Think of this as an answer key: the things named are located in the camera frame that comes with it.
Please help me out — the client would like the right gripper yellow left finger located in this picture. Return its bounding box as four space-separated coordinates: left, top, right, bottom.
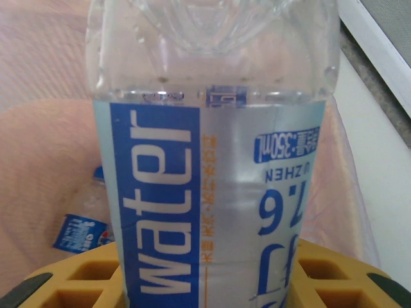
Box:
0 240 129 308

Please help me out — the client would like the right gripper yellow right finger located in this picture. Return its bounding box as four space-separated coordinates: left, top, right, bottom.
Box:
288 234 411 308

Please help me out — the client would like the Pepsi label plastic bottle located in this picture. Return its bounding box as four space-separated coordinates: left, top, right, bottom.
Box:
53 163 113 254

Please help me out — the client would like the blue water label bottle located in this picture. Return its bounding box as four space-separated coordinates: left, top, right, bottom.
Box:
85 0 341 308

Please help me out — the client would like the pink laundry basket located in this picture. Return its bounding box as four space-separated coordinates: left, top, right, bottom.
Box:
0 0 383 283

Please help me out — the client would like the gray framed side panel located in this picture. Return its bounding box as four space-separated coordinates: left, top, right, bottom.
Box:
337 0 411 118

